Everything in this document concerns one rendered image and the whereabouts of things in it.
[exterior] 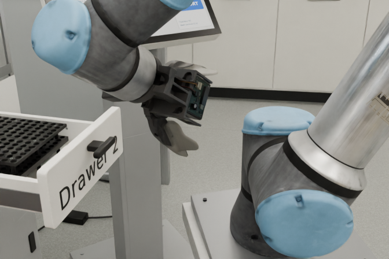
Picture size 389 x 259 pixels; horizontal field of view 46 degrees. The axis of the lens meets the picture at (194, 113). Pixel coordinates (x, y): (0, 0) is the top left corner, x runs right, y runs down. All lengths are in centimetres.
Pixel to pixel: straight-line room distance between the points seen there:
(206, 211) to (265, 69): 267
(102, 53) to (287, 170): 27
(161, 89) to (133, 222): 118
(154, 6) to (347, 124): 26
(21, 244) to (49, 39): 91
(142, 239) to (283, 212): 126
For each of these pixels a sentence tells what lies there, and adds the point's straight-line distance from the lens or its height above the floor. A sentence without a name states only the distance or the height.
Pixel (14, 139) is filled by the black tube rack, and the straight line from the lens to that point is 95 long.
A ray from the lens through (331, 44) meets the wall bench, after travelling 346.
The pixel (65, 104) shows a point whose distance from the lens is 244.
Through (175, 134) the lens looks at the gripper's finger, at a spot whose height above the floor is 98.
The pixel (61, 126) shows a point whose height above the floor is 90.
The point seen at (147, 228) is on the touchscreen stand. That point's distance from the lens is 177.
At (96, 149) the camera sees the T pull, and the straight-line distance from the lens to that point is 85.
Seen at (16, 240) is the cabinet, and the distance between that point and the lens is 132.
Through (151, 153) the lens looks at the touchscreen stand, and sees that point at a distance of 162.
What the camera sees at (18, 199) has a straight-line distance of 83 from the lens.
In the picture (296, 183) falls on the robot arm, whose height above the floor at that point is 99.
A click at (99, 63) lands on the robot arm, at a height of 114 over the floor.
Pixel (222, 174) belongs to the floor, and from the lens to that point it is 254.
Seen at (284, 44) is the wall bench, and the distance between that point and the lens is 343.
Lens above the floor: 129
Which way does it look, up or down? 23 degrees down
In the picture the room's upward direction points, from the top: straight up
